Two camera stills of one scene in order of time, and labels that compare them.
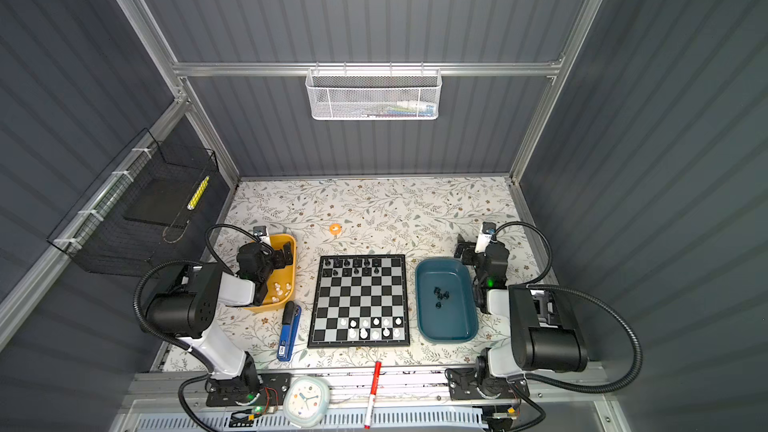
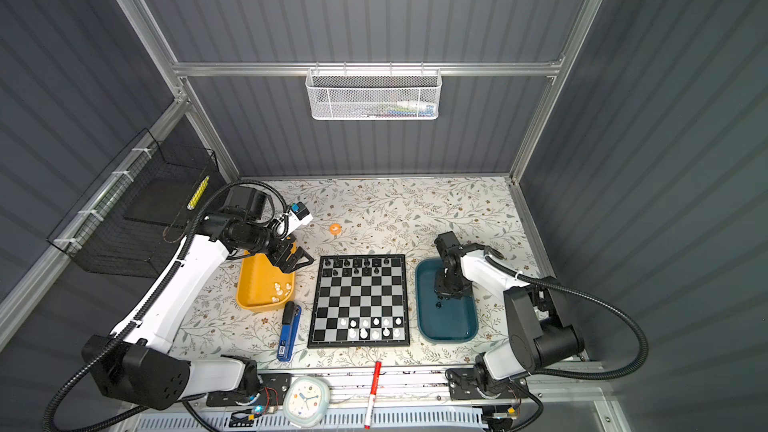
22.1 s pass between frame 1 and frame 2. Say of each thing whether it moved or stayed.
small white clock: stayed
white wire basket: stayed
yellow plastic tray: stayed
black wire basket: stayed
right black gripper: moved
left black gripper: moved
